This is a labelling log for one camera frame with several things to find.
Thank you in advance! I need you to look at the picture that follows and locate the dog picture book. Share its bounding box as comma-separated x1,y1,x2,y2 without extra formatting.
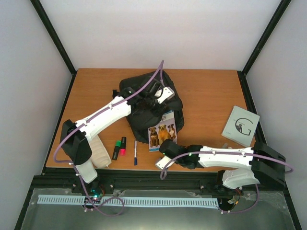
148,111,177,152

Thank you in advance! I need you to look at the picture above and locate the black student backpack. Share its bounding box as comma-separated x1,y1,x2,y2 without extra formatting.
126,70,184,143

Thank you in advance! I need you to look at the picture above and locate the grey paperback book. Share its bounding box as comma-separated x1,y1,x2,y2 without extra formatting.
222,106,260,147

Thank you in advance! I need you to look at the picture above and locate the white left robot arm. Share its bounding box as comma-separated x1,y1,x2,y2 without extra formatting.
58,82,175,193

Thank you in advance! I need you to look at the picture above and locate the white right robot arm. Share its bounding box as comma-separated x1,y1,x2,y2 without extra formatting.
155,139,288,189

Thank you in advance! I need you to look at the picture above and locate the blue ballpoint pen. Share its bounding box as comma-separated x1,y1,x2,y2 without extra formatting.
134,140,138,166

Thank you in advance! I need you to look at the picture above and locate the pink highlighter marker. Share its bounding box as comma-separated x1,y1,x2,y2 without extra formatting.
119,137,127,156

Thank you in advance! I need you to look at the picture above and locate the green highlighter marker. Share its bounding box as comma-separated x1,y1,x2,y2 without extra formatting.
112,140,121,161

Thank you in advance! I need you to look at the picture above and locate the beige pencil case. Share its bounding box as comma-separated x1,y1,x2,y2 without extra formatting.
89,136,111,169

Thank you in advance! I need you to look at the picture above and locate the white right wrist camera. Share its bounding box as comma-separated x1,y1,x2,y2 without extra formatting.
155,156,171,170

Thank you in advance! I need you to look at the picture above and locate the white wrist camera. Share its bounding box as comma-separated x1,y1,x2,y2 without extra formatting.
154,87,175,104
155,156,171,170

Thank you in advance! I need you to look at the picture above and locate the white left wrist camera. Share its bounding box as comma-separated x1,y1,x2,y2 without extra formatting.
154,87,175,104

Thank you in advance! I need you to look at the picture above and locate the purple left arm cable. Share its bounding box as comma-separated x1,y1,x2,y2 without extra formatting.
53,59,165,216

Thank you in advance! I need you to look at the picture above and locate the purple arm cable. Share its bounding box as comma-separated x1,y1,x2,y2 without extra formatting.
159,150,295,214
53,59,165,216

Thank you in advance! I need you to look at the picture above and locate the black right frame post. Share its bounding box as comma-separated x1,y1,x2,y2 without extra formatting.
241,0,292,75

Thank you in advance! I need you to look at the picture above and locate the black frame post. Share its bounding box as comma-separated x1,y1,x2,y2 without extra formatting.
30,0,77,76
241,0,292,75

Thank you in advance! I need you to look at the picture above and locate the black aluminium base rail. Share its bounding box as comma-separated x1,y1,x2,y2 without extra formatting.
31,167,287,199

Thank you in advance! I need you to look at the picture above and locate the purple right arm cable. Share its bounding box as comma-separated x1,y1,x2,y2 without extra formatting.
159,150,295,214

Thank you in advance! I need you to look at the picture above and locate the light blue cable duct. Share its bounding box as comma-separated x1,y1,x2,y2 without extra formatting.
37,195,218,208

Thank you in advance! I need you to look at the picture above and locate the black left frame post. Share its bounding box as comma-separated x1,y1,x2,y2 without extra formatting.
30,0,77,76

